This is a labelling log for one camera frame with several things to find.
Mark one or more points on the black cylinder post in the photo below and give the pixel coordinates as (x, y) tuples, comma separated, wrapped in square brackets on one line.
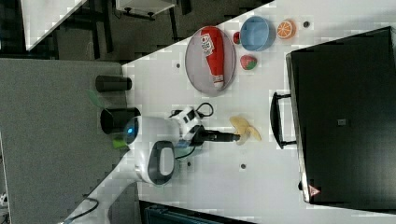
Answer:
[(114, 120), (110, 83)]

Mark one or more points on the white background table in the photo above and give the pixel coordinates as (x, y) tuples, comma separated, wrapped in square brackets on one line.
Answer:
[(41, 17)]

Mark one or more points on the dark blue crate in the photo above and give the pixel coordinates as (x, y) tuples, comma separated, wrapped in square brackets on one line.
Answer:
[(159, 214)]

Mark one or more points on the yellow banana toy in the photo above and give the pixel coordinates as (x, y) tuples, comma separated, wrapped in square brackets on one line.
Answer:
[(244, 130)]

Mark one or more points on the red ketchup bottle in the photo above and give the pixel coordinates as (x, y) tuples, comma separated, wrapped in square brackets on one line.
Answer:
[(212, 47)]

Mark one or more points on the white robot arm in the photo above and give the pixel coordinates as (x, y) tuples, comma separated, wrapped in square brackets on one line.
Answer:
[(152, 142)]

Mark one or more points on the red green strawberry toy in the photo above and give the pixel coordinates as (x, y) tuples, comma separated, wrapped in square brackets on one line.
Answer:
[(248, 62)]

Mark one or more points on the black cylinder post upper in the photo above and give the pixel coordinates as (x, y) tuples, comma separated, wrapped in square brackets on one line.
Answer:
[(110, 83)]

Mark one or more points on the grey round plate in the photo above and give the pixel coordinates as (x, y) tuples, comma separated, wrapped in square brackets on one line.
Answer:
[(197, 68)]

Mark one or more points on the black toaster oven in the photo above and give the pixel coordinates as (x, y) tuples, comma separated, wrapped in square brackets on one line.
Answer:
[(343, 104)]

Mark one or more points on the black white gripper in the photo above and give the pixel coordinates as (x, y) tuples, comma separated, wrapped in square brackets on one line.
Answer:
[(190, 124)]

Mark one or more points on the black cylinder post lower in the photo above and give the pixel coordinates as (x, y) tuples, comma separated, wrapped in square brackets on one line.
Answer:
[(114, 120)]

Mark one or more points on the white cabinet with knobs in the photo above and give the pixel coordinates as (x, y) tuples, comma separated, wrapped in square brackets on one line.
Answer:
[(144, 7)]

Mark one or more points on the orange slice toy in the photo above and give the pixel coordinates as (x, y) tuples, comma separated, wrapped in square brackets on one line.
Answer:
[(286, 29)]

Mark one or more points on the blue bowl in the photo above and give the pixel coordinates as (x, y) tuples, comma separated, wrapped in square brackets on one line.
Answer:
[(257, 34)]

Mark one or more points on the small red strawberry toy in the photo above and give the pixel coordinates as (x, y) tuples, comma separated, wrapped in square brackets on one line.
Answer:
[(236, 38)]

